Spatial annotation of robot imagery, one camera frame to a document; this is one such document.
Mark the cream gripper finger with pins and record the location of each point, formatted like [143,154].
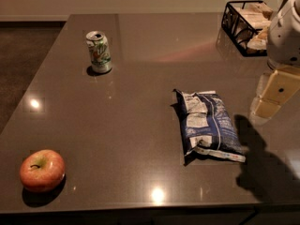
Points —
[281,85]
[262,111]

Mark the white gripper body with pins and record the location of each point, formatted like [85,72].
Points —
[285,42]

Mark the red green apple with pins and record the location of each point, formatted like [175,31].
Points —
[42,171]

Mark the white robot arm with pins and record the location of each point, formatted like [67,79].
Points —
[277,86]

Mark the green white 7up can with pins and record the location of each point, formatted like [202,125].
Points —
[100,56]

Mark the napkin packets in basket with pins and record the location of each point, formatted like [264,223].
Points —
[258,15]

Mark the blue white chip bag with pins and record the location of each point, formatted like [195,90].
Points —
[206,127]

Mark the black wire basket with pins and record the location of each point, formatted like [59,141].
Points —
[238,29]

